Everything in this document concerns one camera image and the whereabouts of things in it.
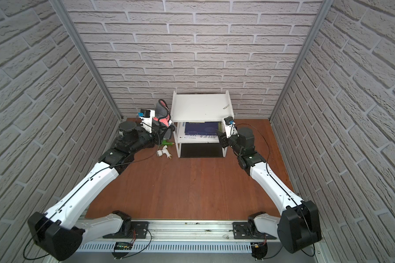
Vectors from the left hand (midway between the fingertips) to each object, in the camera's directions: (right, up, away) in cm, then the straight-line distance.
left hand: (163, 121), depth 72 cm
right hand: (+29, -2, +7) cm, 30 cm away
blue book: (+17, -3, +18) cm, 25 cm away
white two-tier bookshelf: (+16, +7, +4) cm, 18 cm away
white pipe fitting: (-6, -16, +27) cm, 32 cm away
